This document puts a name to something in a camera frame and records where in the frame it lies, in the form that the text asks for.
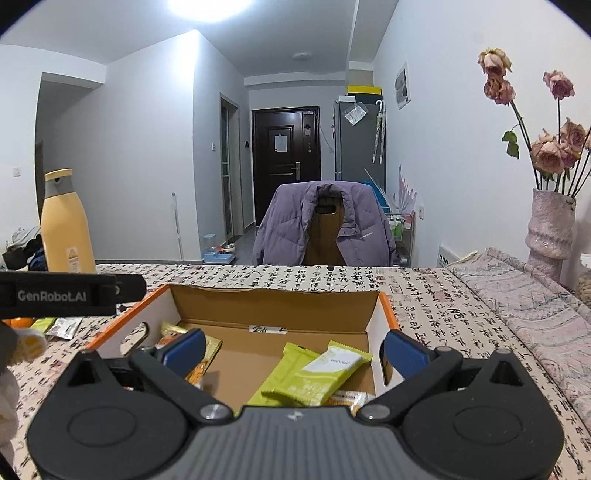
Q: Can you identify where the yellow bottle with grey cap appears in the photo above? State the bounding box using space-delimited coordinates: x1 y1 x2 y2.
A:
41 168 98 274

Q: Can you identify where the green and white snack packet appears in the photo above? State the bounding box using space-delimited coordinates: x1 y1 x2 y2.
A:
261 340 373 408

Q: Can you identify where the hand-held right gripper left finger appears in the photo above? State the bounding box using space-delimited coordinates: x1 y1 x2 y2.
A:
66 328 234 424

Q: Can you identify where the yellow orange snack packet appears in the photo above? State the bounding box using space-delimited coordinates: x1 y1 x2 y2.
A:
329 390 377 415

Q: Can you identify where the dried rose bouquet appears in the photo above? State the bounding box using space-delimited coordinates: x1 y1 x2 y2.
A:
478 47 591 197

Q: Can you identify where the white mop handle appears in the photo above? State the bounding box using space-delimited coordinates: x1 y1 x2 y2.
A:
172 193 185 261

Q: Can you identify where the orange cardboard box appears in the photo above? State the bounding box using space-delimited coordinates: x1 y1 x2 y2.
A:
85 282 400 411

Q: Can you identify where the blue pet water dispenser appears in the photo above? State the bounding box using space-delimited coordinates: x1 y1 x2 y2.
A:
203 234 237 265

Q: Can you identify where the glass inner door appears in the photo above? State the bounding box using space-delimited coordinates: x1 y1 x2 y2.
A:
219 92 245 238

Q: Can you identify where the wooden chair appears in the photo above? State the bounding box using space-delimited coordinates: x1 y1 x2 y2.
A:
306 194 348 267

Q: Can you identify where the dark blue bag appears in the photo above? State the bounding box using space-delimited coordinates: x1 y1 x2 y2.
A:
2 237 47 272

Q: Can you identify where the wall picture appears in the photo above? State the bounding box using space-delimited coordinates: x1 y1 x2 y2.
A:
394 61 411 110

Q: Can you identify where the yellow black box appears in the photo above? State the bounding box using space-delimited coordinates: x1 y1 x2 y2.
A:
347 85 384 103

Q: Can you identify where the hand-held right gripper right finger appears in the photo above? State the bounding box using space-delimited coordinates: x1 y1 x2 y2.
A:
355 329 528 424

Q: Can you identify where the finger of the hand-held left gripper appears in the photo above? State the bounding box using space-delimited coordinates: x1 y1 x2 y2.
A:
115 274 147 306

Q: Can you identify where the bright ceiling light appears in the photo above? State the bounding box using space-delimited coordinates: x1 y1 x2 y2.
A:
166 0 257 24

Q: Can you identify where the pink quilted blanket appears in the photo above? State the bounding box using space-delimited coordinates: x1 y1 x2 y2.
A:
445 247 591 416

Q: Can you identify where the dark brown entrance door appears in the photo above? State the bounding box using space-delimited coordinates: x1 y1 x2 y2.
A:
251 107 321 229

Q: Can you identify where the small silver packet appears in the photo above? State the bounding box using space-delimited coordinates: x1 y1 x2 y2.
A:
46 318 85 341

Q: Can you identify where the glass storage jar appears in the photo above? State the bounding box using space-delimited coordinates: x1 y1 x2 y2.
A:
577 253 591 319

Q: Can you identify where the orange red snack packet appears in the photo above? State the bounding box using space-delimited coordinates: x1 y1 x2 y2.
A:
154 322 223 388

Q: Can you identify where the grey refrigerator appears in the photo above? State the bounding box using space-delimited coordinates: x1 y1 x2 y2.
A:
333 99 387 183

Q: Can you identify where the plain green snack packet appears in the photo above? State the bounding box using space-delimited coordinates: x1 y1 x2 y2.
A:
247 342 324 407

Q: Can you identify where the purple puffer jacket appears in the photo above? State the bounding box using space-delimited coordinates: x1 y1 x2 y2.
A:
252 181 398 267

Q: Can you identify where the metal storage cart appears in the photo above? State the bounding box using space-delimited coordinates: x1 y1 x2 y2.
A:
390 210 416 267

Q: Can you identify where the pink textured vase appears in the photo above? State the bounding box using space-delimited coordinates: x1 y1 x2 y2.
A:
526 187 578 283

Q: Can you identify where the folded white umbrella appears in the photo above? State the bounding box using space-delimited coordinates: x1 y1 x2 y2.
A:
372 99 386 164

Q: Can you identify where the blue white drying rack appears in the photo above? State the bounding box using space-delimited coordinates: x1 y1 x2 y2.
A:
365 168 393 213

